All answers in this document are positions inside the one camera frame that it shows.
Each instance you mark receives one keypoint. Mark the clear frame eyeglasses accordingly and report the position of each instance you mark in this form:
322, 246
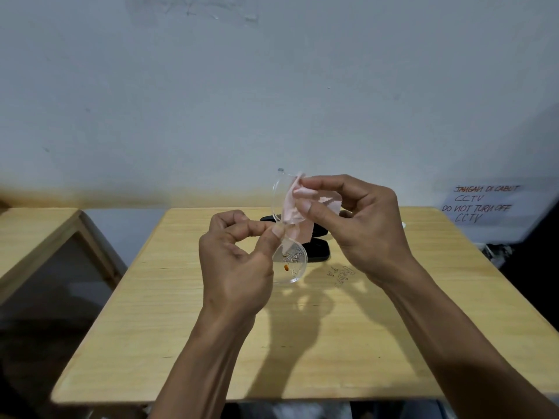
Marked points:
291, 263

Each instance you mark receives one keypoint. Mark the person's right hand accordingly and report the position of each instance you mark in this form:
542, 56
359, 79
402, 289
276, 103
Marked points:
371, 231

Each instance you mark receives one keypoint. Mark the person's left forearm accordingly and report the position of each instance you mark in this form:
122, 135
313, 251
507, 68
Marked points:
205, 366

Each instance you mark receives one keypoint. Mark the dark bulky object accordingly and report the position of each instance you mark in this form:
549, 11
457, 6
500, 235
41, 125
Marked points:
533, 274

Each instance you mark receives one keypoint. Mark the person's left hand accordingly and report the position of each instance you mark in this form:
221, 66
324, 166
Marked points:
231, 274

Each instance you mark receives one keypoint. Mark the person's left thumb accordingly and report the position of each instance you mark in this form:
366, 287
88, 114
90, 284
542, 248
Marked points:
270, 246

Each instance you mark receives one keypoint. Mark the pink cleaning cloth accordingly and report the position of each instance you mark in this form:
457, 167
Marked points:
290, 209

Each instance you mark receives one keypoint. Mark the wooden side table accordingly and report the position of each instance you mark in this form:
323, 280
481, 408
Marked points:
30, 239

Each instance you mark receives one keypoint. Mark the black eyeglasses case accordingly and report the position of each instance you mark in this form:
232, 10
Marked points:
316, 250

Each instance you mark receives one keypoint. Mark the person's right thumb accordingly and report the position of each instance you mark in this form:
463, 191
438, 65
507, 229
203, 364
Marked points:
314, 215

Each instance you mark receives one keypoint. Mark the handwritten white paper sign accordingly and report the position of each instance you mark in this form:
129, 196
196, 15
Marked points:
489, 209

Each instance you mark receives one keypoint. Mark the person's right forearm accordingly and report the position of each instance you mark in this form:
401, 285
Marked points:
463, 344

